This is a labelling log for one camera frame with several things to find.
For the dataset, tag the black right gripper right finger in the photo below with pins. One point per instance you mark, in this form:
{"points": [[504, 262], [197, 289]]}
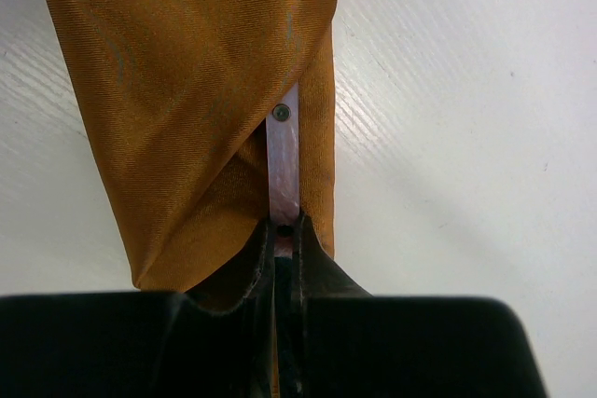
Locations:
{"points": [[337, 340]]}

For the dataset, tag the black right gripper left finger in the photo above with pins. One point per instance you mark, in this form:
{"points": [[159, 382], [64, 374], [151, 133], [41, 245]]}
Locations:
{"points": [[214, 340]]}

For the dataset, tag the pink handled fork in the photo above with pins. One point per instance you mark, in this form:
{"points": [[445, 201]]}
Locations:
{"points": [[282, 130]]}

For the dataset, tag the orange brown cloth napkin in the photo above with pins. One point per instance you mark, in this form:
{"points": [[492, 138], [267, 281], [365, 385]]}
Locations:
{"points": [[174, 95]]}

